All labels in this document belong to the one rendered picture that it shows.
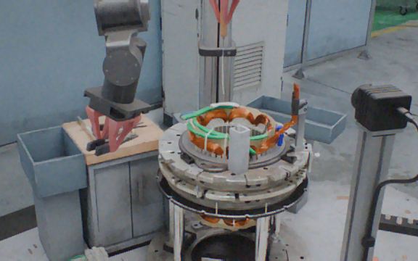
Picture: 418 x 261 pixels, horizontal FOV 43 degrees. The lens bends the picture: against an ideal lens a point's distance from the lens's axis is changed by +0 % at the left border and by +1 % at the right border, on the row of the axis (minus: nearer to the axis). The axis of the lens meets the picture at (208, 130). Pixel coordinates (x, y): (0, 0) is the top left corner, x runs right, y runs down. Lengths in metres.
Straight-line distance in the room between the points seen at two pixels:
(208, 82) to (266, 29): 2.19
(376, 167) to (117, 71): 0.40
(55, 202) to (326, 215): 0.72
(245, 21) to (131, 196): 2.42
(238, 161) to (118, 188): 0.35
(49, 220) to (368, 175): 0.81
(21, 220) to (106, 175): 1.74
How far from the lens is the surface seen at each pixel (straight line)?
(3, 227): 2.90
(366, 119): 0.60
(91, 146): 0.94
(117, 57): 0.80
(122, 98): 0.90
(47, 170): 1.17
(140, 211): 1.30
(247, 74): 3.65
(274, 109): 1.49
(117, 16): 0.86
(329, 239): 1.41
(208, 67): 1.54
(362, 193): 0.64
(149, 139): 1.22
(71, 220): 1.27
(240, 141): 0.98
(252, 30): 3.61
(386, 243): 1.44
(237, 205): 1.04
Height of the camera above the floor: 1.59
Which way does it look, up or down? 25 degrees down
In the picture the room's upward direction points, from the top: 1 degrees clockwise
